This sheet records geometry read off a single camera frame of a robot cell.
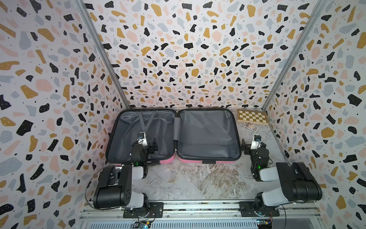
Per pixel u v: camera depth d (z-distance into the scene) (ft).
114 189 1.42
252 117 3.71
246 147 2.73
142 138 2.55
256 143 2.56
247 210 2.40
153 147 2.75
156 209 2.43
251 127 3.59
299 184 1.46
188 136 3.28
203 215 2.40
